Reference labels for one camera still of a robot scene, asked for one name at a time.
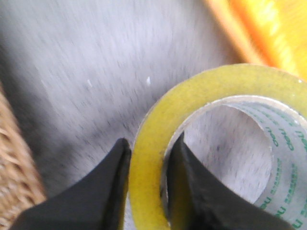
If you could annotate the yellow clear tape roll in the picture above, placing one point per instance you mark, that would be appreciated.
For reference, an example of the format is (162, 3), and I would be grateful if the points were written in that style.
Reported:
(246, 124)

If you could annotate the brown wicker basket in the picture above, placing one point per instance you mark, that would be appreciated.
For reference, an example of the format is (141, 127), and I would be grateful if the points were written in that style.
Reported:
(20, 183)

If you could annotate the yellow woven basket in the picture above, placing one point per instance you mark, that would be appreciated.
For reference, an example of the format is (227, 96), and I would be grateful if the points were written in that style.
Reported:
(266, 32)

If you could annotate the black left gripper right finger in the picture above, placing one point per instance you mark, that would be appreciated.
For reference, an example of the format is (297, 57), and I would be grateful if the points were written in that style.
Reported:
(197, 200)

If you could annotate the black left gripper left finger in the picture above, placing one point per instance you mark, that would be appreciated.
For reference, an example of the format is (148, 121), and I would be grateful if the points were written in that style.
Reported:
(96, 202)

